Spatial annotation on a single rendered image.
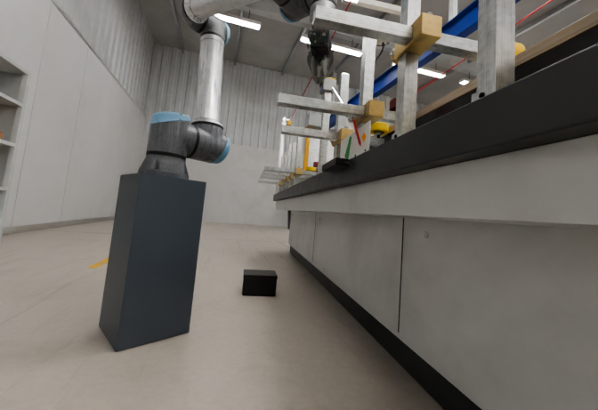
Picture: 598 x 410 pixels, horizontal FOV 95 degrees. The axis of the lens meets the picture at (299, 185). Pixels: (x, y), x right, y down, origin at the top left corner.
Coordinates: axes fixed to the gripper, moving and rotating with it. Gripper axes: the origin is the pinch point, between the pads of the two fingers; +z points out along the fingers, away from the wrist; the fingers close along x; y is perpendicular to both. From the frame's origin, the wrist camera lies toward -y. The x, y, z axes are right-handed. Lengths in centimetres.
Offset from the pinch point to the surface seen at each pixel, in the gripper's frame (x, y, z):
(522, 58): 49, 23, 7
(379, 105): 20.4, 3.8, 10.2
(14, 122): -281, -83, -12
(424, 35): 28.1, 27.2, 3.8
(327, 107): 4.9, 6.7, 11.9
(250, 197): -313, -697, 11
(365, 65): 15.2, -1.8, -6.2
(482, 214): 35, 40, 43
